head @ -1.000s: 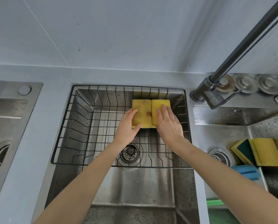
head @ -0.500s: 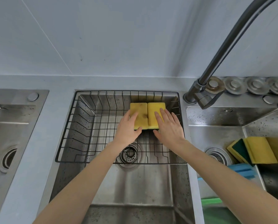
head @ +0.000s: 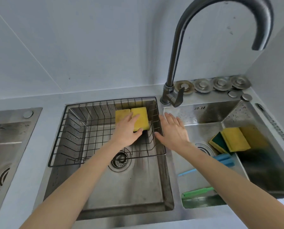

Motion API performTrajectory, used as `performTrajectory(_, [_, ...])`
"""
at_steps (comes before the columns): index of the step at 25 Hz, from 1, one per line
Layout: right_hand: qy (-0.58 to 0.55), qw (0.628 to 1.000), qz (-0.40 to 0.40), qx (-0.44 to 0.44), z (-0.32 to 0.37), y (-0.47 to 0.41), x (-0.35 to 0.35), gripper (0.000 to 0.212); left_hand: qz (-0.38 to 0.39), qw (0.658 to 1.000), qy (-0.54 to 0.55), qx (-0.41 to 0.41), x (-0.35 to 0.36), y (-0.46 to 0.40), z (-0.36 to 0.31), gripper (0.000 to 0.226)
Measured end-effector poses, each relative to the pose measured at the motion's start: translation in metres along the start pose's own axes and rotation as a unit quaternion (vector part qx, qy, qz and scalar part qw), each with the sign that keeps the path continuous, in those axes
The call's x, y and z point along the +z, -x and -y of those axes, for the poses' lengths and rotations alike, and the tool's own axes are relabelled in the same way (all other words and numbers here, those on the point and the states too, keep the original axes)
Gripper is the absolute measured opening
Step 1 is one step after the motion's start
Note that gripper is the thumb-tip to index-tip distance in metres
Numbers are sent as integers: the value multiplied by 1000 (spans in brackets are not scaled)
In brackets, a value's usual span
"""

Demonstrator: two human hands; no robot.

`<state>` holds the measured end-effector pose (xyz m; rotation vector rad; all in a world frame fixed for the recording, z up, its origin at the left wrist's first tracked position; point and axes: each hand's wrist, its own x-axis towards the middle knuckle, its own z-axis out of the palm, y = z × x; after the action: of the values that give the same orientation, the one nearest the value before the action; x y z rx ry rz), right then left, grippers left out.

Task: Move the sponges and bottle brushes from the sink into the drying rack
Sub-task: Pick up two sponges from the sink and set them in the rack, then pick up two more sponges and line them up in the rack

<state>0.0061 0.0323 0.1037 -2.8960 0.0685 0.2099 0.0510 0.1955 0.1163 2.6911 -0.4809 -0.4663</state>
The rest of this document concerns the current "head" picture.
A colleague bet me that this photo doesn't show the black wire dish rack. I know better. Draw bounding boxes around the black wire dish rack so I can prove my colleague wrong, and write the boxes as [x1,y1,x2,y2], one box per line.
[48,97,167,168]

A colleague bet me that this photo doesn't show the dark grey gooseneck faucet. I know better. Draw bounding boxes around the dark grey gooseneck faucet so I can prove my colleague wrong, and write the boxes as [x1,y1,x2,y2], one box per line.
[160,0,274,108]

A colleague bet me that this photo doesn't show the round sink drain strainer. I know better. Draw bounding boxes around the round sink drain strainer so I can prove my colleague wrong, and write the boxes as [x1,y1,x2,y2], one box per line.
[108,150,135,173]

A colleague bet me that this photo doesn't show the person's left forearm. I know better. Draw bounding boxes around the person's left forearm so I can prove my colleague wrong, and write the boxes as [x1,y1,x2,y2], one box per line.
[19,140,131,229]

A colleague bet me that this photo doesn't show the person's left hand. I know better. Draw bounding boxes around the person's left hand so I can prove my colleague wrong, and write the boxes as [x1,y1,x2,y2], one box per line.
[115,113,144,149]

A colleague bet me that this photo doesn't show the blue brush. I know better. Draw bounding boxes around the blue brush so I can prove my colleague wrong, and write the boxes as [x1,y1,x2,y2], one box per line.
[178,153,236,177]

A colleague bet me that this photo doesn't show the person's right hand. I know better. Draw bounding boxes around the person's right hand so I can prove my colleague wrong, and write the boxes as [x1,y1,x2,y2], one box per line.
[154,113,191,151]

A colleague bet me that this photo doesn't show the person's right forearm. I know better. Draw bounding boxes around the person's right forearm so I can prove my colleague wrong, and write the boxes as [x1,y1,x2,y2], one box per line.
[180,141,284,229]

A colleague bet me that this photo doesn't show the deep steel sink basin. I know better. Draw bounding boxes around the deep steel sink basin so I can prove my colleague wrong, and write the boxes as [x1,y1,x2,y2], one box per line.
[43,96,176,221]

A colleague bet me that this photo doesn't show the yellow sponge with dark pad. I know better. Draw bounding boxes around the yellow sponge with dark pad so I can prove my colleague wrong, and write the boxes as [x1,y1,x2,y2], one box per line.
[130,107,150,133]

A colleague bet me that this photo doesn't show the round metal cap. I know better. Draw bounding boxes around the round metal cap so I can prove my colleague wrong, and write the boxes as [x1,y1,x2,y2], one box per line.
[175,80,195,95]
[230,75,252,90]
[194,79,213,94]
[212,77,232,92]

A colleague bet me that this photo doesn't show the green brush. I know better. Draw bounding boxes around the green brush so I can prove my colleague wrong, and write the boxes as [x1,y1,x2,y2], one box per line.
[182,187,215,198]

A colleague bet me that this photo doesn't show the steel sink with flat rim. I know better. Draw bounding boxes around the steel sink with flat rim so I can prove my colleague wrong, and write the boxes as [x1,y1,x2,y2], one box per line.
[0,107,43,209]

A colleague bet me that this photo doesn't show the yellow and green sponge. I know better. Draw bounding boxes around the yellow and green sponge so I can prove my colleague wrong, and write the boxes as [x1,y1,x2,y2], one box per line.
[208,132,231,154]

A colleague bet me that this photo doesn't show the stepped steel sink basin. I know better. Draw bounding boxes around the stepped steel sink basin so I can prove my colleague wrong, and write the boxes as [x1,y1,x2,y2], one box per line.
[162,99,284,210]

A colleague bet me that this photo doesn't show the round steel drain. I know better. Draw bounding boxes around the round steel drain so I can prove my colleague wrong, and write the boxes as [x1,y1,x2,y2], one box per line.
[194,143,215,157]

